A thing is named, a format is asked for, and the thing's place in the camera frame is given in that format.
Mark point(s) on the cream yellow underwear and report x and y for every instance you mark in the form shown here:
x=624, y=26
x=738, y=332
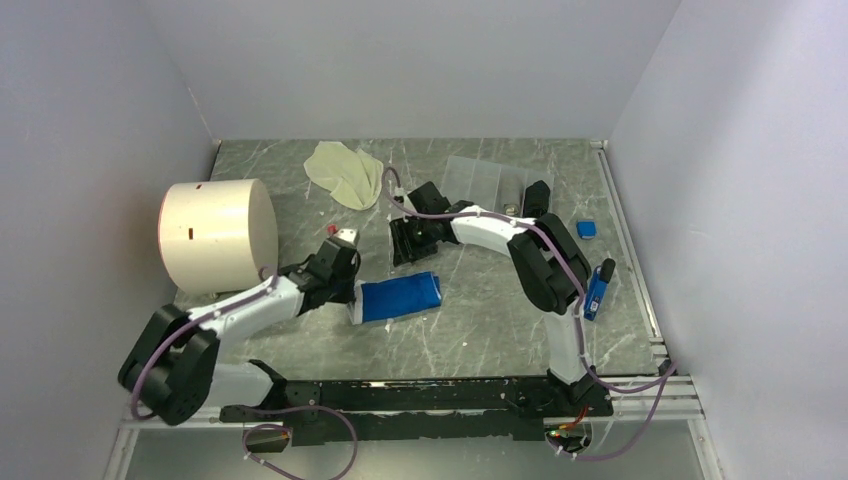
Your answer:
x=353, y=178

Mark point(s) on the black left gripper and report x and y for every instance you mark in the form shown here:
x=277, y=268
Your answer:
x=346, y=295

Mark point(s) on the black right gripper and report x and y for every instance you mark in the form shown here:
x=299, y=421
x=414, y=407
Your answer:
x=405, y=249

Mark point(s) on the blue black handheld device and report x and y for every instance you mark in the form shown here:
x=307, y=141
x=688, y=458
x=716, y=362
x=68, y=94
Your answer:
x=599, y=282

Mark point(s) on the black striped rolled underwear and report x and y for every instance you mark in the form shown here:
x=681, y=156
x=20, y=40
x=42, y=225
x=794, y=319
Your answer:
x=536, y=201

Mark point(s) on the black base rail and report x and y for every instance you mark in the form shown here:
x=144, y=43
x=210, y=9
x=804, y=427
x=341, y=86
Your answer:
x=322, y=411

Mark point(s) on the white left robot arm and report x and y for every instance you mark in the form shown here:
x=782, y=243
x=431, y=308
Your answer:
x=173, y=370

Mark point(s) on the cream cylindrical container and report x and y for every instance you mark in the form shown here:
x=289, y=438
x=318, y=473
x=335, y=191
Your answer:
x=218, y=236

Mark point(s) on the small blue block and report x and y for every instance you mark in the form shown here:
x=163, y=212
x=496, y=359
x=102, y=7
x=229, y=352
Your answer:
x=586, y=229

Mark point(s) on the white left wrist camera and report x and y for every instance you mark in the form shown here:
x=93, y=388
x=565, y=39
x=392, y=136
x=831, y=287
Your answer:
x=347, y=237

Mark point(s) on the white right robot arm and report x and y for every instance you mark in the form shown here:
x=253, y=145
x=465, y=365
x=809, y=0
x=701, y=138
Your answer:
x=553, y=273

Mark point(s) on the clear plastic divided tray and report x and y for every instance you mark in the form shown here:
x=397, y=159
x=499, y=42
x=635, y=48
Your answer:
x=487, y=183

